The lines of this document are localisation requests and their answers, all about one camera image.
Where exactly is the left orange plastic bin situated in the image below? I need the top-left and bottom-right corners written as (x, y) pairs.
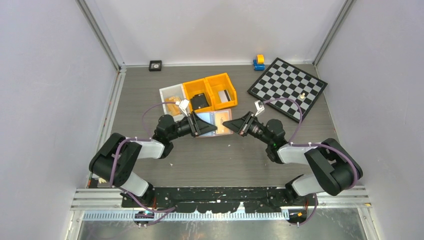
top-left (182, 78), bottom-right (215, 113)

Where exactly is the right orange plastic bin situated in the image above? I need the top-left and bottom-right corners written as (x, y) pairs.
top-left (205, 72), bottom-right (238, 110)

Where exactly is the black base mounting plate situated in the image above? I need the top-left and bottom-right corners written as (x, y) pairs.
top-left (121, 186), bottom-right (316, 214)

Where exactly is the black card in bin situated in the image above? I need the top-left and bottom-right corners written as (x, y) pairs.
top-left (190, 93), bottom-right (210, 110)

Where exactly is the blue and yellow toy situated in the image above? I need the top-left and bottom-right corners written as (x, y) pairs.
top-left (252, 54), bottom-right (265, 71)

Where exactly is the white plastic bin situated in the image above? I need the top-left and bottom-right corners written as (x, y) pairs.
top-left (159, 83), bottom-right (188, 121)

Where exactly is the orange plastic bin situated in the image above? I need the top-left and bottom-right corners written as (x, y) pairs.
top-left (182, 78), bottom-right (215, 113)
top-left (205, 72), bottom-right (238, 110)

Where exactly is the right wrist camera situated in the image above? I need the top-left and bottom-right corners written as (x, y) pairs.
top-left (254, 100), bottom-right (265, 117)

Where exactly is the gold card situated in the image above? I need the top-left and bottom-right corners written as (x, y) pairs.
top-left (214, 111), bottom-right (232, 136)
top-left (165, 96), bottom-right (181, 116)

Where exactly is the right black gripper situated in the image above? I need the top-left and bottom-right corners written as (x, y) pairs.
top-left (223, 111), bottom-right (273, 146)

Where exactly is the aluminium front rail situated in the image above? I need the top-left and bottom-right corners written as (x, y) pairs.
top-left (71, 186), bottom-right (372, 213)

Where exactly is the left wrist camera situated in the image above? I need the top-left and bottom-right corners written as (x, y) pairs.
top-left (175, 98), bottom-right (190, 117)

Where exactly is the small black square device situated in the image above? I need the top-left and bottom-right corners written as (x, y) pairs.
top-left (148, 60), bottom-right (163, 72)

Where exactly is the tan leather card holder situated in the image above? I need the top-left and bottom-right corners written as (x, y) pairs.
top-left (197, 108), bottom-right (234, 138)

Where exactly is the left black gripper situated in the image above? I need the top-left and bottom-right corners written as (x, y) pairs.
top-left (168, 111), bottom-right (217, 141)

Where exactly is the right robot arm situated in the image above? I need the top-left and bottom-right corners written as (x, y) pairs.
top-left (222, 112), bottom-right (363, 205)

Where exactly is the black and white chessboard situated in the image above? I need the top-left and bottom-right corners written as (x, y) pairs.
top-left (247, 58), bottom-right (328, 123)

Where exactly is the gold card in white bin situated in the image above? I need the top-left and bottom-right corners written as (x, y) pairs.
top-left (165, 96), bottom-right (181, 116)

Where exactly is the white striped card in bin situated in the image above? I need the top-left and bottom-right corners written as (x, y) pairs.
top-left (218, 89), bottom-right (232, 103)

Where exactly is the cream chess piece near rail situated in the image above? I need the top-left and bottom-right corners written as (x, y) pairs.
top-left (98, 178), bottom-right (107, 184)

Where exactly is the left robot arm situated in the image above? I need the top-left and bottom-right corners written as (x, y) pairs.
top-left (88, 112), bottom-right (218, 207)

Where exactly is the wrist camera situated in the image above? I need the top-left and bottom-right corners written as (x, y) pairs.
top-left (254, 100), bottom-right (265, 117)
top-left (175, 98), bottom-right (190, 117)

